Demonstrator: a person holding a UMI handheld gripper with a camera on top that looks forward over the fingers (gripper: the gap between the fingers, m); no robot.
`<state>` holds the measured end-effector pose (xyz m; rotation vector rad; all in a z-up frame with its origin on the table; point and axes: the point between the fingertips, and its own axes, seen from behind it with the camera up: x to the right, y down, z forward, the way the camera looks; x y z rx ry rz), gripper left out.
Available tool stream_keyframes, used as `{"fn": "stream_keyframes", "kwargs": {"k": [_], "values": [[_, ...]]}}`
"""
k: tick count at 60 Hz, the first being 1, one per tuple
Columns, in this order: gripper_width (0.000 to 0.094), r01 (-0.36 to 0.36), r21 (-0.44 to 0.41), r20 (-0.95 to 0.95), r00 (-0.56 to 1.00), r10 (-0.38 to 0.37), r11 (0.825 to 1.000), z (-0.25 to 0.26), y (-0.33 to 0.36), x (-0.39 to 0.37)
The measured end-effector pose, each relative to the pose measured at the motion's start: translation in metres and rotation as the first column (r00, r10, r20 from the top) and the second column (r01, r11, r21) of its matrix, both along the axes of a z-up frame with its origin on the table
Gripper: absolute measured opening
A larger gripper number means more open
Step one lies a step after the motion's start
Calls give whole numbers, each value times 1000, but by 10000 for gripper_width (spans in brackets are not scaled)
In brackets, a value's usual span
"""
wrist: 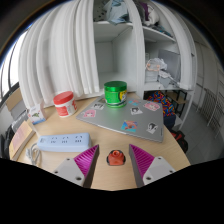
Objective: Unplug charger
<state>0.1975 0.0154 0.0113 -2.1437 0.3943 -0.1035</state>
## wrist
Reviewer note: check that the tan paperback book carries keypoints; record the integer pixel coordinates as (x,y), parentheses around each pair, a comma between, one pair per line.
(20,138)

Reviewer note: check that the white pleated curtain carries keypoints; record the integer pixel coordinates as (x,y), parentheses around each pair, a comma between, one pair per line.
(56,56)

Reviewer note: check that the white jar with red lid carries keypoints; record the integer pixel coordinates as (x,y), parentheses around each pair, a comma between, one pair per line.
(65,106)

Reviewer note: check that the white shelf unit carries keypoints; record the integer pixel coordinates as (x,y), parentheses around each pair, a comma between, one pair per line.
(126,50)

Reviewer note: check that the light blue power strip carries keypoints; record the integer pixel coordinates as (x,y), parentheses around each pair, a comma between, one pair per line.
(63,142)

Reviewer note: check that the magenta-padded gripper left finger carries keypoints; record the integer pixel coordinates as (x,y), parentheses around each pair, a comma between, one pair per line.
(75,171)

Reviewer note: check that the small white printed carton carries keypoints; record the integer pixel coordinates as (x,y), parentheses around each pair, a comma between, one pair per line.
(36,115)

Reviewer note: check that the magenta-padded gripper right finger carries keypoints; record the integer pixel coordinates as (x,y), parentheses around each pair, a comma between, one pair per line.
(155,170)

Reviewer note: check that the grey ribbed radiator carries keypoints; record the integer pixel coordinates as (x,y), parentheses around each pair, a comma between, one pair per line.
(19,120)

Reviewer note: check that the brown cardboard box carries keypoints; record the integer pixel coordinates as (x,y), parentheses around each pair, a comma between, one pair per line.
(13,99)

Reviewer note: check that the silver laptop with stickers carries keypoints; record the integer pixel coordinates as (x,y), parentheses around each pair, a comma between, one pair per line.
(113,118)

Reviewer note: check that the black and red backpack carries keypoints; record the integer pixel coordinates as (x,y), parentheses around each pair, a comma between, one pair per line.
(180,140)

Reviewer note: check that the orange charger block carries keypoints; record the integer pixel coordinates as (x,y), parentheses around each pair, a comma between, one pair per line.
(115,158)

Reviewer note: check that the black bag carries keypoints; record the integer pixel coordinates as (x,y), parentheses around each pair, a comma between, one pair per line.
(6,141)

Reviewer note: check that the multicoloured patterned bag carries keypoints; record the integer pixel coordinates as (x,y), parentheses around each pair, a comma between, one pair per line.
(166,103)

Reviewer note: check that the black window frame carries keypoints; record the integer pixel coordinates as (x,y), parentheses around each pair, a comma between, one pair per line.
(10,91)

